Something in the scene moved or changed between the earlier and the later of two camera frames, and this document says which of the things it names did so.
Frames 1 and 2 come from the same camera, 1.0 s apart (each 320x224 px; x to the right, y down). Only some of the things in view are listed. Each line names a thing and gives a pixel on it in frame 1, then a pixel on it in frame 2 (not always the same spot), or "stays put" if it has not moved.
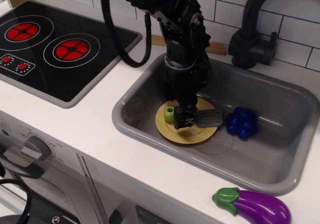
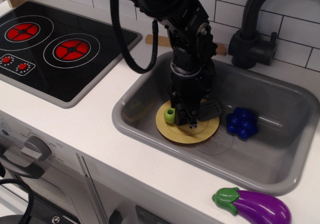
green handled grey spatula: (205, 118) → (211, 110)
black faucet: (247, 46) stays put
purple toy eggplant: (252, 207) stays put
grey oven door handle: (17, 161) stays put
